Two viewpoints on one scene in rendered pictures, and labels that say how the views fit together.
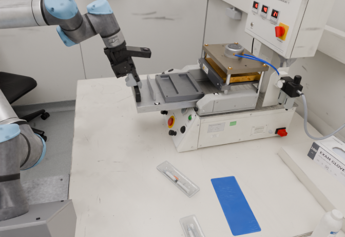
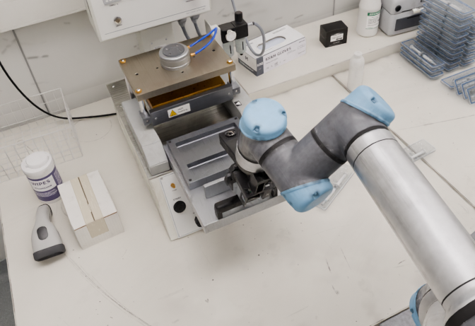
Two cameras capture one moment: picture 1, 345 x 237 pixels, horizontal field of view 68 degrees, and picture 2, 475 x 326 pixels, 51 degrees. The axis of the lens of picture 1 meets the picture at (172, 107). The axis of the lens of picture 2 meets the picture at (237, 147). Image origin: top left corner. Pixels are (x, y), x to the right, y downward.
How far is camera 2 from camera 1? 135 cm
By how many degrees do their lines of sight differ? 70
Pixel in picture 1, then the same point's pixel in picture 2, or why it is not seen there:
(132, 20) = not seen: outside the picture
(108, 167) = (343, 274)
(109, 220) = not seen: hidden behind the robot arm
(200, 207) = not seen: hidden behind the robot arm
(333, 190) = (302, 66)
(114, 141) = (284, 287)
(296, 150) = (251, 83)
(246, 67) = (218, 49)
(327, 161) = (274, 59)
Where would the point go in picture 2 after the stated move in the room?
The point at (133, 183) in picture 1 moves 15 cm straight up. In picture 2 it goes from (358, 233) to (364, 196)
